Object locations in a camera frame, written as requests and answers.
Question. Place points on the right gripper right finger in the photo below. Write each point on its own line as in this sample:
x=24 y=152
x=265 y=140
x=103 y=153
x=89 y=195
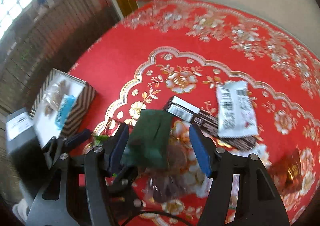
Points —
x=259 y=202

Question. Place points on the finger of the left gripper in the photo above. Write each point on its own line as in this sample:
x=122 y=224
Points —
x=73 y=141
x=123 y=198

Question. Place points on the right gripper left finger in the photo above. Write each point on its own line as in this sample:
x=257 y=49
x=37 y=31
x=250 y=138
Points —
x=99 y=163

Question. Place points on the light blue snack packet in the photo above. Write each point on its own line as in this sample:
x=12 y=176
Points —
x=65 y=108

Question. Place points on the clear bag of nuts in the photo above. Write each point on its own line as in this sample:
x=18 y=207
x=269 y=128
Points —
x=53 y=96

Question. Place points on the dark green snack packet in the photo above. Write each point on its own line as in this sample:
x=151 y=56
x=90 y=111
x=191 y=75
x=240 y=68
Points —
x=148 y=142

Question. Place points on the clear bag of red dates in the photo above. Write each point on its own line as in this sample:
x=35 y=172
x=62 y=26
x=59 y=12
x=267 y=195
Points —
x=182 y=176

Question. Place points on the white grey snack packet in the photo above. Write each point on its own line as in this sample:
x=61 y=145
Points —
x=236 y=115

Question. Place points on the dark brown snack bar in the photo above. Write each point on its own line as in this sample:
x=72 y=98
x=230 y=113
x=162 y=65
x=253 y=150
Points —
x=206 y=122

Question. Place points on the dark red gold packet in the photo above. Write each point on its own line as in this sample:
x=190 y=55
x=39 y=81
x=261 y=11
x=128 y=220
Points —
x=111 y=127

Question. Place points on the striped white storage box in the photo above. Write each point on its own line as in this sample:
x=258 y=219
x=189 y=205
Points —
x=45 y=127

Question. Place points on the red orange shiny candy packet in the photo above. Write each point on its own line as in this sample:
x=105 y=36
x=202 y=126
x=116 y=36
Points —
x=287 y=174

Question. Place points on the red floral tablecloth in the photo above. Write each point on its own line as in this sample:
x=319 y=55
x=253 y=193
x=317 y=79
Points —
x=186 y=48

